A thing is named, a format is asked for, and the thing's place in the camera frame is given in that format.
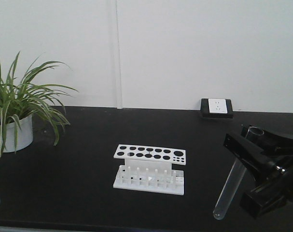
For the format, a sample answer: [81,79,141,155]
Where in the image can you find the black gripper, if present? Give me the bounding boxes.
[223,125,293,218]

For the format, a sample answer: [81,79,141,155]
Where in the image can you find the large glass test tube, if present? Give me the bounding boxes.
[212,126,264,220]

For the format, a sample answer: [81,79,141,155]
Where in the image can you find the green spider plant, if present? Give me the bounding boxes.
[0,55,70,158]

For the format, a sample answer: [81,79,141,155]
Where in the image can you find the white test tube rack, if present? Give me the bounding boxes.
[113,144,186,195]

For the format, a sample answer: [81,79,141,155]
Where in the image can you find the black and white wall socket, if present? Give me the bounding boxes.
[200,99,233,118]

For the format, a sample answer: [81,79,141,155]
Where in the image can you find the white wall cable duct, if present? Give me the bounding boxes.
[113,0,123,109]

